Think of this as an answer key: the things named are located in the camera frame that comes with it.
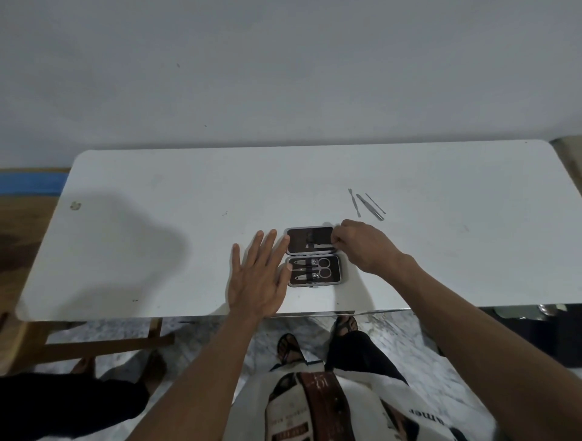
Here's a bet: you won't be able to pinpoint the person's right hand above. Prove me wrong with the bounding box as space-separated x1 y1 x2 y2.
330 219 417 278

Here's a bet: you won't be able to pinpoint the person's left hand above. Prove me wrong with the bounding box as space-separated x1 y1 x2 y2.
227 229 292 319

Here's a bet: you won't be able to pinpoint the brown manicure set case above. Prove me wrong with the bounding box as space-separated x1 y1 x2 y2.
285 225 343 288

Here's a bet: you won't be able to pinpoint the person's right forearm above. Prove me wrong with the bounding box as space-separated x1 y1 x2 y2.
392 254 582 441

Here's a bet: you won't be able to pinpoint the person's left forearm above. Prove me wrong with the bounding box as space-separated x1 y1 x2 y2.
127 313 269 441

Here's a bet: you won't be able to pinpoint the small silver scissors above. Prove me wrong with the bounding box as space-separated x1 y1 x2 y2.
301 257 332 279

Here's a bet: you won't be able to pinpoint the silver tweezers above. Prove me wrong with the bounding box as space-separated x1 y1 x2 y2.
356 194 385 222

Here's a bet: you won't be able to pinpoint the black sandal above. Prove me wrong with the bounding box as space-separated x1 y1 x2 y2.
334 316 360 338
276 333 304 367

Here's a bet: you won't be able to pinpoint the black trousers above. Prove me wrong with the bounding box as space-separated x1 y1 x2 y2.
325 330 410 387

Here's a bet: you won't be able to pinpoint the white printed shirt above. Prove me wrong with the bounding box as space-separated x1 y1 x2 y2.
225 360 503 441

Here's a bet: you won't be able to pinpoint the dark object under table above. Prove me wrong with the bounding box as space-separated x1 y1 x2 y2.
480 303 582 370

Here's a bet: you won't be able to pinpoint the blue skirting strip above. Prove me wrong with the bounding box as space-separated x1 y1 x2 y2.
0 170 71 197

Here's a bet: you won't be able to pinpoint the wooden table frame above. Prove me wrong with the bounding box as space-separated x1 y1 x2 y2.
20 317 176 365

